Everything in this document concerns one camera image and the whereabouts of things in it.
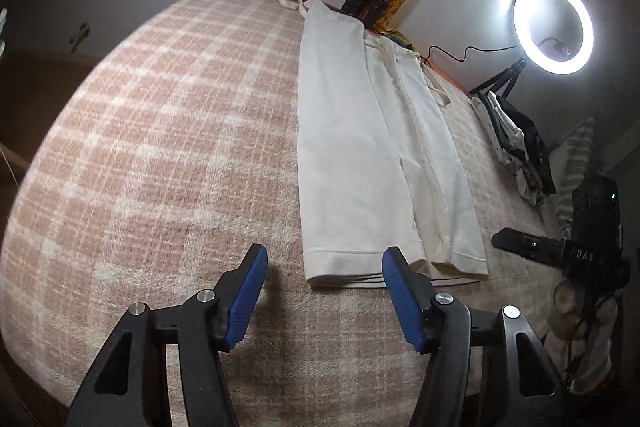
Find pile of clothes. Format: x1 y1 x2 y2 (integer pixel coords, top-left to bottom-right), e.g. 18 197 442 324
471 90 557 208

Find metal wall hook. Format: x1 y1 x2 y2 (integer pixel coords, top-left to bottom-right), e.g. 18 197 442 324
69 23 92 54

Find black ring light tripod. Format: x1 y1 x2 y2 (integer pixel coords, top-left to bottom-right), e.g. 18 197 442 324
469 59 527 100

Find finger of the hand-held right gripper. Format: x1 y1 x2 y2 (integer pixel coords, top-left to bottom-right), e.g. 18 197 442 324
491 228 565 265

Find black cable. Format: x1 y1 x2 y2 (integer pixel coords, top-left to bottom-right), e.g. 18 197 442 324
419 45 516 66

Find white ring light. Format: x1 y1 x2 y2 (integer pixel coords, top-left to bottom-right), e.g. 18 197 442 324
512 0 595 75

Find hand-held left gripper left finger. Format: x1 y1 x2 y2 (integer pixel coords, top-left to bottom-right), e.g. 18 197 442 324
65 243 268 427

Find striped pillow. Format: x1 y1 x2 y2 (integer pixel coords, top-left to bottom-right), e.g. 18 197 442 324
554 117 597 228

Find pink plaid blanket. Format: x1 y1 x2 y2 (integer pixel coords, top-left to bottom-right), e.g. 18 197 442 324
0 0 568 427

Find person's right forearm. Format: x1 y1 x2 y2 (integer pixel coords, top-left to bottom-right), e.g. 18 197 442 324
544 297 613 390

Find person's right hand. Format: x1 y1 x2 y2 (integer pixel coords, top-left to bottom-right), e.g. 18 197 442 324
549 281 588 344

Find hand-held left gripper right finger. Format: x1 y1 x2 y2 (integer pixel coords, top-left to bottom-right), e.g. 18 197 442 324
381 246 571 427

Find white pants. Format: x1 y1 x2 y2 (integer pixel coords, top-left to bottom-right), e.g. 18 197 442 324
276 0 489 289

